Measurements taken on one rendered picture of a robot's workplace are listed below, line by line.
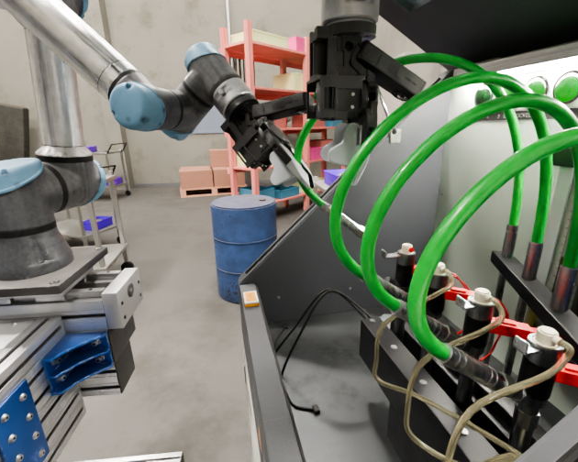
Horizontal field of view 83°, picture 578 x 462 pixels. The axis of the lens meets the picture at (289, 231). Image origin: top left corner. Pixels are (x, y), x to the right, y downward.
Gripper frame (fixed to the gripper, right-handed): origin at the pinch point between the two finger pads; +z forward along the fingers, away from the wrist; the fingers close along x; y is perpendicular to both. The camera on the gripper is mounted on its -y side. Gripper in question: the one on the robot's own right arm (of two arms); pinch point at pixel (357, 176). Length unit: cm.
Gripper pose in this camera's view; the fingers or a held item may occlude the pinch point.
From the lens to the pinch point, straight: 52.4
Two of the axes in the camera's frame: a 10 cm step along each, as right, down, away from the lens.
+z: 0.2, 9.5, 3.1
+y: -9.8, 0.9, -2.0
